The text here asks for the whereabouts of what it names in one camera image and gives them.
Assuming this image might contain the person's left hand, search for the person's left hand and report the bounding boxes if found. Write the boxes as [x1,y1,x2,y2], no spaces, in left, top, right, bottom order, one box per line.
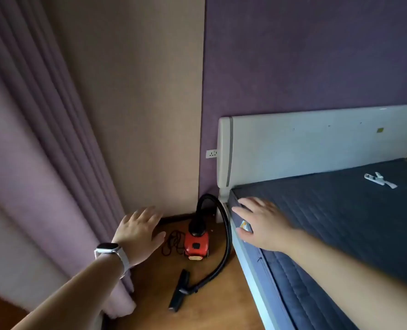
[112,206,167,269]

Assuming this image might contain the person's right hand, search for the person's right hand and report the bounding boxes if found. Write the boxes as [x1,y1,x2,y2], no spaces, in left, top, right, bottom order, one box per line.
[231,197,295,253]

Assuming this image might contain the black power cord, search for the black power cord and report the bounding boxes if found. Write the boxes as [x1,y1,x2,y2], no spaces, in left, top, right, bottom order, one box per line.
[161,231,187,257]

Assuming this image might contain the black vacuum hose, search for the black vacuum hose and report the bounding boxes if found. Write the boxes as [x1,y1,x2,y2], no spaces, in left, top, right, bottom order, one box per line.
[168,193,233,313]

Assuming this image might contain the person's left forearm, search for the person's left forearm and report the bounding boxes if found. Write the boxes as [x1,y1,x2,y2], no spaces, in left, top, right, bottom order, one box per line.
[12,252,126,330]

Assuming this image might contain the person's right forearm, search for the person's right forearm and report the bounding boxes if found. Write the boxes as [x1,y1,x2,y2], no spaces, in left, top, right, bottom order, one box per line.
[285,230,407,330]

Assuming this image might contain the white wrist watch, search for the white wrist watch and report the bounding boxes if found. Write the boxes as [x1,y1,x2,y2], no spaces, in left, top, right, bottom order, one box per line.
[94,242,132,279]

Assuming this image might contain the dark blue quilted mattress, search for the dark blue quilted mattress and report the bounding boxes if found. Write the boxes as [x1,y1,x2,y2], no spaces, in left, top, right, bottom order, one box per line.
[228,158,407,330]

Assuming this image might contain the purple curtain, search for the purple curtain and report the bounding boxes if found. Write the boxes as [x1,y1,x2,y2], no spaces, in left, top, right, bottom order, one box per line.
[0,0,137,319]

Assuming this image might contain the white bed frame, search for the white bed frame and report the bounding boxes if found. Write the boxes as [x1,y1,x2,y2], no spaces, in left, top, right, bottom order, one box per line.
[216,104,407,330]

